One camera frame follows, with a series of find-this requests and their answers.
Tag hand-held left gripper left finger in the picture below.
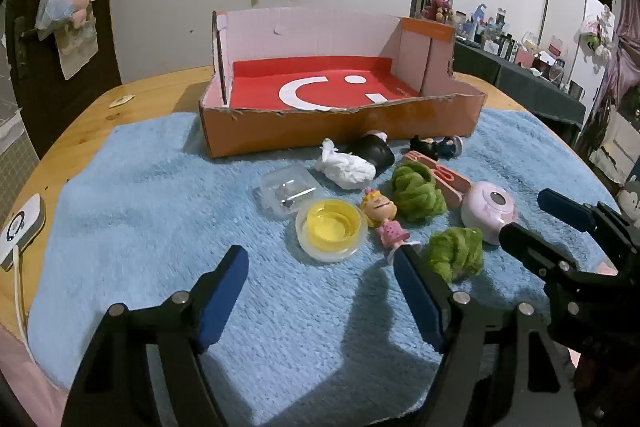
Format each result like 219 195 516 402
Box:
62 245 250 427

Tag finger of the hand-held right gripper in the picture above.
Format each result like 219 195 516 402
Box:
499 223 626 308
537 188 640 258

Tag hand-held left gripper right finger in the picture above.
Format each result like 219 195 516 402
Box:
392 244 583 427

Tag pink round device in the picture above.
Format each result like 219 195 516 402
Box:
460 181 517 245

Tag green yarn ball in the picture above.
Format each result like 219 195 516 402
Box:
426 227 485 284
390 160 447 223

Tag blonde girl figurine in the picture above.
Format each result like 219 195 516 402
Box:
361 189 423 264

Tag clear plastic cup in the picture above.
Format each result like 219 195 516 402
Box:
295 198 367 264

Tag pink plastic clip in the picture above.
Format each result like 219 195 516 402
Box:
404 150 473 208

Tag yellow plastic cup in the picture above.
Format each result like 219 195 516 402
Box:
306 202 362 253

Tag clear plastic case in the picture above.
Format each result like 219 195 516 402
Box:
255 164 321 221

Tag black mouse figurine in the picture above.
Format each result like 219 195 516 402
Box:
410 134 464 159

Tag black roll with white tissue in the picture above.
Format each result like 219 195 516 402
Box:
315 132 396 188

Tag orange cardboard box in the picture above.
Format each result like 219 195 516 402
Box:
199 5 487 158

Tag blue fluffy towel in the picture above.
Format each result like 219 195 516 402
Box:
27 109 621 413

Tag dark covered counter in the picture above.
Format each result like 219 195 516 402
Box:
452 39 587 142

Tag purple curtain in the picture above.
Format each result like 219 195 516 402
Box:
580 0 640 182

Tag hanging artificial flowers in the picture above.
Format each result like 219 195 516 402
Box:
580 4 618 62

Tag white fridge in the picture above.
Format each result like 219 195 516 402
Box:
537 0 618 102

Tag row of bottles and boxes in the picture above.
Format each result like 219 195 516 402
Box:
452 2 586 100

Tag white square device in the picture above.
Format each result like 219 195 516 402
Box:
0 194 47 272

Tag pink and red plush toys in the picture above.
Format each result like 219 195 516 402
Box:
422 0 456 25

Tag dark wooden door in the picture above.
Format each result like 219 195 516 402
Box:
0 0 123 158

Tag clear bag with paper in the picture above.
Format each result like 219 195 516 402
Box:
54 19 98 80

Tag pink plush doll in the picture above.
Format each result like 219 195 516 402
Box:
65 0 101 28

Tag bluish plastic bag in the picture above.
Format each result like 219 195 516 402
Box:
35 0 76 42

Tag white cable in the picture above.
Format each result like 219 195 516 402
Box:
12 246 51 370

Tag door handle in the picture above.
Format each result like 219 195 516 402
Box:
14 17 41 80

